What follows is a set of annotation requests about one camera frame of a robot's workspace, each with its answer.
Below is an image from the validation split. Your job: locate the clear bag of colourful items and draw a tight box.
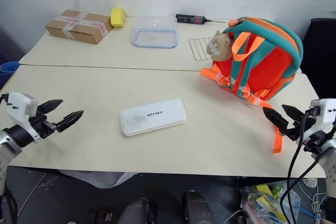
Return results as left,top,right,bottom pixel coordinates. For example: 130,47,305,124
239,182,301,222

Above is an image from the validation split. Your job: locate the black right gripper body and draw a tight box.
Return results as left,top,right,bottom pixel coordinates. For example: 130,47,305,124
287,114,318,142

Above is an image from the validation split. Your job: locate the orange and teal backpack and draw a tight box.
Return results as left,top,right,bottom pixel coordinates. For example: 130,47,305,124
201,16,304,155

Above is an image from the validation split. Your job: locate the taped brown cardboard box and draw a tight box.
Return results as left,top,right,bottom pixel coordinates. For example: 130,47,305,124
45,9,114,45

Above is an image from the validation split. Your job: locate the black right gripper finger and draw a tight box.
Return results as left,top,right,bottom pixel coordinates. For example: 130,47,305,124
262,107,290,136
281,104,306,123

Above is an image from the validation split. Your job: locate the yellow sponge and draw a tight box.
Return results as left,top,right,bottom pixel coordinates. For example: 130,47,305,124
110,7,127,28

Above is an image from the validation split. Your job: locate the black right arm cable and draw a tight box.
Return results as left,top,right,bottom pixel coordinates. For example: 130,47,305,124
279,107,322,224

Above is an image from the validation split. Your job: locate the blue foam roll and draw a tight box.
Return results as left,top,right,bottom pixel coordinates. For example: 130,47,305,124
0,61,20,90

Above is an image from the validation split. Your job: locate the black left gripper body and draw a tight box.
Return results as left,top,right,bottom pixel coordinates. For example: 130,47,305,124
28,112,58,140

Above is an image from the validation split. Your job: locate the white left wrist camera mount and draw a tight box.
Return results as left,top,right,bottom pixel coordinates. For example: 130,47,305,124
5,92,40,144

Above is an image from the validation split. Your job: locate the white floor cable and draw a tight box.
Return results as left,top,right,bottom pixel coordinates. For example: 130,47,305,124
298,178,329,221

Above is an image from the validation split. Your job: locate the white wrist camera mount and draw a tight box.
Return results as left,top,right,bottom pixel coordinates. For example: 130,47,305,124
5,92,40,144
309,98,336,142

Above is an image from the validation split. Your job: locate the black chair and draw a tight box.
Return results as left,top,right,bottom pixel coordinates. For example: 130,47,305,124
300,18,336,99

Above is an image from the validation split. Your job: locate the beige plush toy pendant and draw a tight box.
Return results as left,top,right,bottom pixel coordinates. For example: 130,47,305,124
206,29,233,60

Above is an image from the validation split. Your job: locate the metal wire rack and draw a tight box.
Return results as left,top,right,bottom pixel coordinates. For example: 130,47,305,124
188,37,215,62

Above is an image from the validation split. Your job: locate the white case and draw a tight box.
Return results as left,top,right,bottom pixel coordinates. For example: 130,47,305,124
120,98,187,137

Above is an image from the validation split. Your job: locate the white plastic bag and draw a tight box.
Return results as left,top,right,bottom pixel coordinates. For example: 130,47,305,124
59,169,139,189

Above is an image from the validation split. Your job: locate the black and red electric screwdriver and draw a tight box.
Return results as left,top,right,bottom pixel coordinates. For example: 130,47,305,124
175,13,229,25

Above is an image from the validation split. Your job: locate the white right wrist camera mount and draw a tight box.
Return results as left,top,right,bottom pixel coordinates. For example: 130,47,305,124
309,98,336,142

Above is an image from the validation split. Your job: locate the clear glass container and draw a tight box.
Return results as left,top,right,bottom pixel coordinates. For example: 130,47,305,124
131,15,180,49

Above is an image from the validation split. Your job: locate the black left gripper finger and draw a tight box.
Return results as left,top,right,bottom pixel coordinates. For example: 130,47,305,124
38,99,64,116
56,110,85,133

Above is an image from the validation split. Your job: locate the dark rounded shape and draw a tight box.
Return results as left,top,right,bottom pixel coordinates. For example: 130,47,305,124
119,197,159,224
182,189,216,224

